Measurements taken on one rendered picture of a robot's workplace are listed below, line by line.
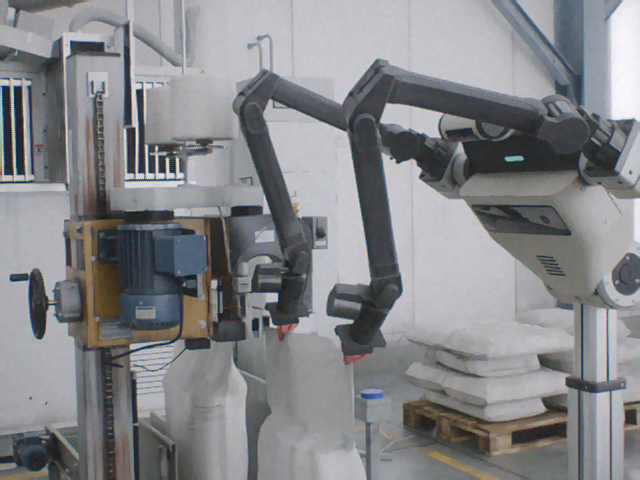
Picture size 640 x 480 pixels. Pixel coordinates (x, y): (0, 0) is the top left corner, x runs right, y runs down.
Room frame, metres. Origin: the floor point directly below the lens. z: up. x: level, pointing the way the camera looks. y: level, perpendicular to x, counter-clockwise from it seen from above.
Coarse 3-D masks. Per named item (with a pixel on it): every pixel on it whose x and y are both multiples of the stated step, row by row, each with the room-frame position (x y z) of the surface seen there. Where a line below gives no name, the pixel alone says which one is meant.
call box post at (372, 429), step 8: (368, 424) 2.54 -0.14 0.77; (376, 424) 2.54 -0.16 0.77; (368, 432) 2.54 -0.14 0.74; (376, 432) 2.54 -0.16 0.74; (368, 440) 2.54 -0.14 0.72; (376, 440) 2.54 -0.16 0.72; (368, 448) 2.54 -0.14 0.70; (376, 448) 2.54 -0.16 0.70; (368, 456) 2.54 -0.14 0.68; (376, 456) 2.54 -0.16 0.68; (368, 464) 2.55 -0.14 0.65; (376, 464) 2.54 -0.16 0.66; (368, 472) 2.55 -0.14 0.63; (376, 472) 2.54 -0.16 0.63
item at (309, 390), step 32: (288, 352) 2.37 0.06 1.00; (320, 352) 2.15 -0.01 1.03; (288, 384) 2.38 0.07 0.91; (320, 384) 2.15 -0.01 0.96; (352, 384) 2.05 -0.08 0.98; (288, 416) 2.34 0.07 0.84; (320, 416) 2.15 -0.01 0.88; (352, 416) 2.05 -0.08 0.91; (288, 448) 2.20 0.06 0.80; (320, 448) 2.11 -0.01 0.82; (352, 448) 2.11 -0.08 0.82
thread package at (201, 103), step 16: (176, 80) 2.28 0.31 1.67; (192, 80) 2.25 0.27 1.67; (208, 80) 2.25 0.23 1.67; (224, 80) 2.28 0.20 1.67; (176, 96) 2.28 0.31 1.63; (192, 96) 2.25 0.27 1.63; (208, 96) 2.25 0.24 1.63; (224, 96) 2.27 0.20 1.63; (176, 112) 2.28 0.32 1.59; (192, 112) 2.25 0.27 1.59; (208, 112) 2.25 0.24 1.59; (224, 112) 2.27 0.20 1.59; (176, 128) 2.27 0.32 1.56; (192, 128) 2.25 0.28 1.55; (208, 128) 2.25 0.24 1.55; (224, 128) 2.27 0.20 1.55
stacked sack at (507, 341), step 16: (448, 336) 5.21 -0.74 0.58; (464, 336) 5.08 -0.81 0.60; (480, 336) 4.98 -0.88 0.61; (496, 336) 4.95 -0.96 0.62; (512, 336) 5.00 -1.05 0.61; (528, 336) 5.01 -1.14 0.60; (544, 336) 5.04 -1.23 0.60; (560, 336) 5.08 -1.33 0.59; (464, 352) 5.04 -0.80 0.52; (480, 352) 4.90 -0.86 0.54; (496, 352) 4.88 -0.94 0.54; (512, 352) 4.93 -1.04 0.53; (528, 352) 4.98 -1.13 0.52; (544, 352) 5.06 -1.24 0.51
